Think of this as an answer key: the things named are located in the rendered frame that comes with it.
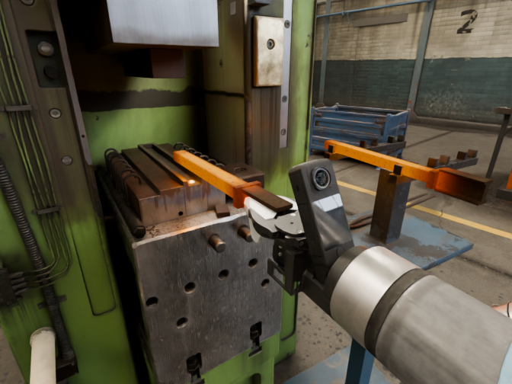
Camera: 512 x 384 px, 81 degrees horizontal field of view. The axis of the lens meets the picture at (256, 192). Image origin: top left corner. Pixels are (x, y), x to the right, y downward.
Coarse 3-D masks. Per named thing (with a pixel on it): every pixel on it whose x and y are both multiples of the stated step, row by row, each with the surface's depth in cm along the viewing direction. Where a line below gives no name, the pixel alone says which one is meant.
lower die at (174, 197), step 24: (144, 144) 99; (168, 144) 102; (120, 168) 81; (144, 168) 78; (168, 168) 74; (144, 192) 65; (168, 192) 65; (192, 192) 68; (216, 192) 72; (144, 216) 64; (168, 216) 67
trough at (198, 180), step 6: (150, 144) 99; (150, 150) 97; (156, 150) 96; (156, 156) 90; (162, 156) 90; (168, 156) 86; (168, 162) 84; (174, 162) 82; (174, 168) 79; (180, 168) 79; (186, 168) 76; (180, 174) 74; (186, 174) 74; (192, 174) 73; (198, 180) 70
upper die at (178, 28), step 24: (96, 0) 55; (120, 0) 49; (144, 0) 51; (168, 0) 53; (192, 0) 55; (216, 0) 58; (96, 24) 61; (120, 24) 50; (144, 24) 52; (168, 24) 54; (192, 24) 57; (216, 24) 59; (96, 48) 67; (120, 48) 64; (144, 48) 64; (168, 48) 64; (192, 48) 64
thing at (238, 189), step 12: (180, 156) 68; (192, 156) 67; (192, 168) 63; (204, 168) 58; (216, 168) 58; (216, 180) 53; (228, 180) 51; (240, 180) 51; (228, 192) 50; (240, 192) 46; (252, 192) 45; (264, 192) 44; (240, 204) 47; (264, 204) 41; (276, 204) 40; (288, 204) 40
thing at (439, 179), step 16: (336, 144) 81; (368, 160) 72; (384, 160) 68; (400, 160) 67; (416, 176) 62; (432, 176) 58; (448, 176) 57; (464, 176) 53; (448, 192) 57; (464, 192) 55; (480, 192) 52
